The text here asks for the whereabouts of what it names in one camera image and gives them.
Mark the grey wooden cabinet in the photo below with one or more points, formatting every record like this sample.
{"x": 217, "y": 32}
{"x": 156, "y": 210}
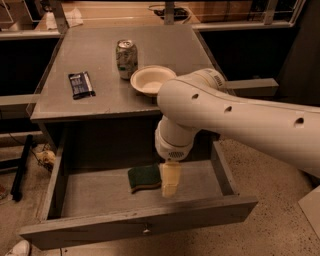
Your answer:
{"x": 178, "y": 47}

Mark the open grey top drawer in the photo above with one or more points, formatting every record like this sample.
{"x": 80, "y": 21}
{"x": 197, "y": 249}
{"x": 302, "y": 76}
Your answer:
{"x": 89, "y": 199}

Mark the white cloth on back table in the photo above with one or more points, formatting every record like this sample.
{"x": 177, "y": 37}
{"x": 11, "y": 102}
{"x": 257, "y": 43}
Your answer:
{"x": 74, "y": 17}

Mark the white panel on floor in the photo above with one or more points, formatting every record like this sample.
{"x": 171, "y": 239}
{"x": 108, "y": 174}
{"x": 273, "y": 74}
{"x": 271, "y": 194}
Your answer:
{"x": 310, "y": 205}

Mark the crumpled paper on floor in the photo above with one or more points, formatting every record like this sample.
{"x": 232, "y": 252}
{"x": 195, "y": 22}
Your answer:
{"x": 46, "y": 157}

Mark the white paper bowl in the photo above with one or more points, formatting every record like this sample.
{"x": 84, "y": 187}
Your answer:
{"x": 149, "y": 79}

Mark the dark blue snack packet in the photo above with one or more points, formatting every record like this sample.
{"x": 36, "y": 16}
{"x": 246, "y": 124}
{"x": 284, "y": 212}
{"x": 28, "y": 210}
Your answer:
{"x": 81, "y": 85}

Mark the grey horizontal rail beam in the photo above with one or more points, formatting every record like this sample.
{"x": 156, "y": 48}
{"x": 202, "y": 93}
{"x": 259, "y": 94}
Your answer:
{"x": 253, "y": 88}

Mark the crumpled green soda can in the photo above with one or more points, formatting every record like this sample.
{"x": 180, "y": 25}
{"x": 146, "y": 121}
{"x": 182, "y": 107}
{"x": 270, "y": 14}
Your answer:
{"x": 126, "y": 58}

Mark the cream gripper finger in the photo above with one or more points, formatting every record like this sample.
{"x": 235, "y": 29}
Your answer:
{"x": 170, "y": 175}

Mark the black pole on floor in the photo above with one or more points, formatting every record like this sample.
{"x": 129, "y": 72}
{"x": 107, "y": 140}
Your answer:
{"x": 15, "y": 190}

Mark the wooden back table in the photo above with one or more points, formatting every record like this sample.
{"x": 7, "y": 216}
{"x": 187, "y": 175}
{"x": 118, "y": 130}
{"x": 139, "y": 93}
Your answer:
{"x": 101, "y": 14}

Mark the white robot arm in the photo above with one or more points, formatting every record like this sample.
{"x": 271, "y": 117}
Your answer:
{"x": 196, "y": 101}

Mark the white shoe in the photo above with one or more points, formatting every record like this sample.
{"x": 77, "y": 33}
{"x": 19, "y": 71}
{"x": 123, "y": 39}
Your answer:
{"x": 22, "y": 248}

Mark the green and yellow sponge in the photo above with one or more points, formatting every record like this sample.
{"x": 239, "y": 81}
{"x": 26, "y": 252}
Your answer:
{"x": 144, "y": 178}

